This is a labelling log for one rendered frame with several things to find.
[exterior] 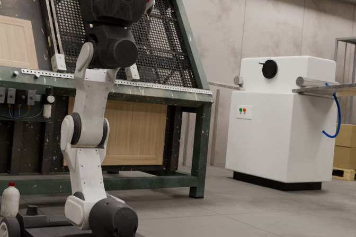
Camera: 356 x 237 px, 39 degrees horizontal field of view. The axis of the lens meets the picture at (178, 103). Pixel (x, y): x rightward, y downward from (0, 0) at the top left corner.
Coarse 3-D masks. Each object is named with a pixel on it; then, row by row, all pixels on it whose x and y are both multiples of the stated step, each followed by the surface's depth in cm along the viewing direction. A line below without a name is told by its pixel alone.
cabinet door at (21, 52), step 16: (0, 16) 332; (0, 32) 326; (16, 32) 334; (32, 32) 342; (0, 48) 320; (16, 48) 328; (32, 48) 336; (0, 64) 314; (16, 64) 322; (32, 64) 329
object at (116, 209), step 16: (32, 208) 223; (96, 208) 196; (112, 208) 190; (128, 208) 191; (32, 224) 218; (48, 224) 222; (64, 224) 226; (96, 224) 192; (112, 224) 186; (128, 224) 188
